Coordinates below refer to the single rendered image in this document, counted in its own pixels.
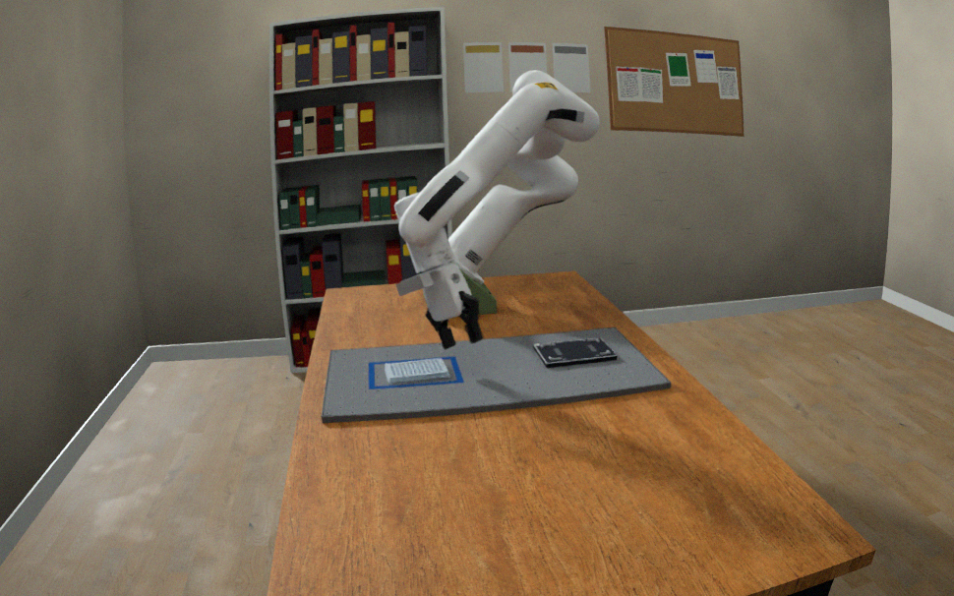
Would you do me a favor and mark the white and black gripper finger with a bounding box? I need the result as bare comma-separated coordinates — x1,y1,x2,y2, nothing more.
425,308,455,349
457,291,482,344

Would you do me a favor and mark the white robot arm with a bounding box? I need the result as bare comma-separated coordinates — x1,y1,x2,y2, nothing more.
393,70,599,296

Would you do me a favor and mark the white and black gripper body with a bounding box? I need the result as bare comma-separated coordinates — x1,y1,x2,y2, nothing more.
422,264,471,321

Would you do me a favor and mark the blue tape border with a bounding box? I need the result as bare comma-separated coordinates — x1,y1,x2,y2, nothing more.
369,356,464,389

